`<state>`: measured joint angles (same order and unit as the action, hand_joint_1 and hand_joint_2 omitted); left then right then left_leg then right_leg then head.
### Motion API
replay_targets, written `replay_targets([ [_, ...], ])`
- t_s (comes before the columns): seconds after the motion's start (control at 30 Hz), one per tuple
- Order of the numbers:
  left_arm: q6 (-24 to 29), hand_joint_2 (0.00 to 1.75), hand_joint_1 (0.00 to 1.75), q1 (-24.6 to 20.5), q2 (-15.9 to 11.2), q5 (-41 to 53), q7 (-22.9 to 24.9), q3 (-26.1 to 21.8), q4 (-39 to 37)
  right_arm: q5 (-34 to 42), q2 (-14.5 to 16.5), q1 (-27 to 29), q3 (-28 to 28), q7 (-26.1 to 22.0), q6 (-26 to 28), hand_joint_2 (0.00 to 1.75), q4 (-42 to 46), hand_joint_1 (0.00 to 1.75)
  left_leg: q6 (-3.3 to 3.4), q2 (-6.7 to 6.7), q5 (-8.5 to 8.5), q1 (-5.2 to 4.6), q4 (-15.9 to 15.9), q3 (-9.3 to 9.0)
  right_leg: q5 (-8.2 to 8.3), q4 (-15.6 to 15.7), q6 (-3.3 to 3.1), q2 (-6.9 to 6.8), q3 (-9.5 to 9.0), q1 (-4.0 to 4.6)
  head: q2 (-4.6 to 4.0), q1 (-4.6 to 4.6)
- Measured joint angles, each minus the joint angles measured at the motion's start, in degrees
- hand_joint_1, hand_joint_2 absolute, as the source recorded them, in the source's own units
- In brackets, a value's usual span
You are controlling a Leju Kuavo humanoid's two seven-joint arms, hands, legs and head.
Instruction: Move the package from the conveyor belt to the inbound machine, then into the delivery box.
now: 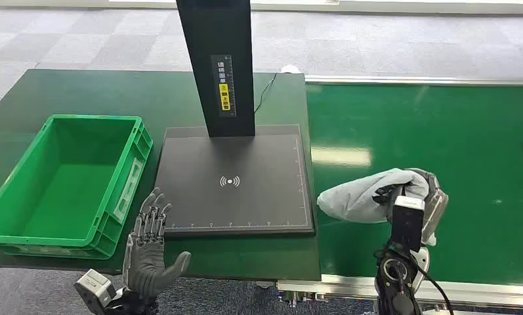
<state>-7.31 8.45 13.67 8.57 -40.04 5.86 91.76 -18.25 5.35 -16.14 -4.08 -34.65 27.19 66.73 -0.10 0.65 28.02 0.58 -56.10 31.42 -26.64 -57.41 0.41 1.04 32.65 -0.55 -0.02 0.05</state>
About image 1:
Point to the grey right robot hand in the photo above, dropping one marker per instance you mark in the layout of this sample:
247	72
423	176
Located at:
437	204

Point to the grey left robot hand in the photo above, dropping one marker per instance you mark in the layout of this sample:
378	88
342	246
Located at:
146	265

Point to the grey plastic mailer package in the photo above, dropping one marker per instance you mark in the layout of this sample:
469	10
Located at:
357	200

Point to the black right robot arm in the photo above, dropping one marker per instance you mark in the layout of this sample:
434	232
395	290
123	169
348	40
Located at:
396	278

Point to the green conveyor belt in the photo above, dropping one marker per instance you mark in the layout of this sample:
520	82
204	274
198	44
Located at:
474	143

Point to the black inbound scanner machine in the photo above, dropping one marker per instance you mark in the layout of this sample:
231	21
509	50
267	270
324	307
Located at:
235	187

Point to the clear crate label holder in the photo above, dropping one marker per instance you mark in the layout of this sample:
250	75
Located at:
130	189

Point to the green plastic crate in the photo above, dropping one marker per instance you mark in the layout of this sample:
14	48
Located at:
65	191

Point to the dark green table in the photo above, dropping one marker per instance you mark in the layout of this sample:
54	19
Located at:
113	93

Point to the black yellow column label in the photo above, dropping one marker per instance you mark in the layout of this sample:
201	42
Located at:
224	87

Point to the small white round object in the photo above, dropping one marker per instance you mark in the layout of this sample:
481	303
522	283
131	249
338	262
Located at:
290	68

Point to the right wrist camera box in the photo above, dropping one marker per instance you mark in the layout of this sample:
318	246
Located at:
407	224

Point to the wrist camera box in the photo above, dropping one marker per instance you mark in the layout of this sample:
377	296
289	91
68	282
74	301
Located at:
94	290
407	224

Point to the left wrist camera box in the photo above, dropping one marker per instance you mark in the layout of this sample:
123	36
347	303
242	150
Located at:
94	290

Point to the aluminium conveyor frame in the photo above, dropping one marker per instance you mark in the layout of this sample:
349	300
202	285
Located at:
483	292

